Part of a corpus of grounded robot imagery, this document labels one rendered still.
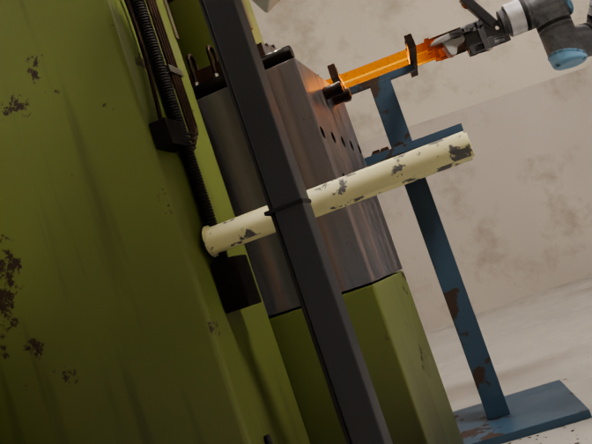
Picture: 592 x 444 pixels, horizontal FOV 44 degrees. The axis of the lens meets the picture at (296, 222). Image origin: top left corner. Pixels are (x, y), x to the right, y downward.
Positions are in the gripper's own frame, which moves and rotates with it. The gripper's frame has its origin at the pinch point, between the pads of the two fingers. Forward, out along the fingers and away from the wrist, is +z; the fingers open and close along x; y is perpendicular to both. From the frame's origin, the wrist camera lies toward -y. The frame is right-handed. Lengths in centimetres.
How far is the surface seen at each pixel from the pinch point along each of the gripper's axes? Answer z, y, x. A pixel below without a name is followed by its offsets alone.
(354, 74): 22.6, 0.0, -3.1
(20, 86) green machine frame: 70, -12, -96
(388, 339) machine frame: 30, 52, -81
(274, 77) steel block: 34, 0, -72
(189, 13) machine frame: 55, -28, -26
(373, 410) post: 29, 48, -125
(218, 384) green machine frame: 53, 43, -107
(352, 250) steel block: 31, 35, -78
